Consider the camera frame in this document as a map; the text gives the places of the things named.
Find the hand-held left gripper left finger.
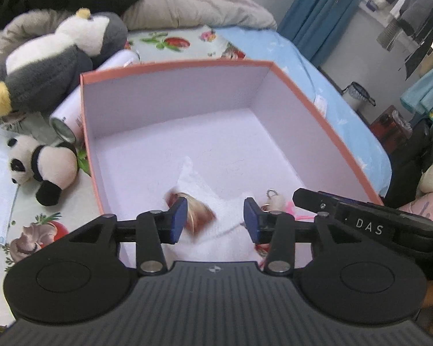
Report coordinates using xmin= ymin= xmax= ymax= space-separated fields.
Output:
xmin=68 ymin=198 xmax=188 ymax=275

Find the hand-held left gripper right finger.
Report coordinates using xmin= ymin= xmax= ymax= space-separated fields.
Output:
xmin=243 ymin=197 xmax=338 ymax=274

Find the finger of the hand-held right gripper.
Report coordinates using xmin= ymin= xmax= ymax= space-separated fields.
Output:
xmin=292 ymin=187 xmax=343 ymax=220

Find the pink string ornament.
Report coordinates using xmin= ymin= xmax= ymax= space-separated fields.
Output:
xmin=284 ymin=202 xmax=315 ymax=221

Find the small red gold toy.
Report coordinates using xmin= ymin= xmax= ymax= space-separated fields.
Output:
xmin=164 ymin=187 xmax=217 ymax=233

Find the beige plush keychain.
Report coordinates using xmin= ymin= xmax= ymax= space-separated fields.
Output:
xmin=263 ymin=188 xmax=287 ymax=213

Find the orange cardboard box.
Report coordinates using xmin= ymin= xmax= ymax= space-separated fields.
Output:
xmin=79 ymin=61 xmax=383 ymax=271

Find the panda plush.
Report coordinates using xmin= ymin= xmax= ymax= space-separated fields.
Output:
xmin=6 ymin=135 xmax=81 ymax=207

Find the blue face mask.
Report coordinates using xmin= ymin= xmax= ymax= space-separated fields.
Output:
xmin=0 ymin=126 xmax=20 ymax=246

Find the red brown suitcase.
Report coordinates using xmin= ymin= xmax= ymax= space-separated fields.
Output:
xmin=370 ymin=105 xmax=415 ymax=155

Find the white trash bin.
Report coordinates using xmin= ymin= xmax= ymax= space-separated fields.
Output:
xmin=343 ymin=82 xmax=376 ymax=112

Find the floral bed sheet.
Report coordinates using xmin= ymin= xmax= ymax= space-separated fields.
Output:
xmin=0 ymin=25 xmax=246 ymax=332

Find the hanging teal garment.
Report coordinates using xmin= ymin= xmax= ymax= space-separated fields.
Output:
xmin=400 ymin=67 xmax=433 ymax=116

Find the white cylindrical can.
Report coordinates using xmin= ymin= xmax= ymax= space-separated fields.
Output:
xmin=50 ymin=50 xmax=141 ymax=143

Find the hanging striped garment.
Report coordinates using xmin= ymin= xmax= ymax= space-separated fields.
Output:
xmin=377 ymin=18 xmax=401 ymax=49

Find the blue curtain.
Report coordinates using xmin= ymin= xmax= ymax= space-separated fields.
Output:
xmin=277 ymin=0 xmax=361 ymax=67

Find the grey white penguin plush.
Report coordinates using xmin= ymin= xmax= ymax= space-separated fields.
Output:
xmin=0 ymin=8 xmax=128 ymax=118

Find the grey duvet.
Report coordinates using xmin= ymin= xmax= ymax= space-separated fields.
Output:
xmin=104 ymin=0 xmax=278 ymax=31

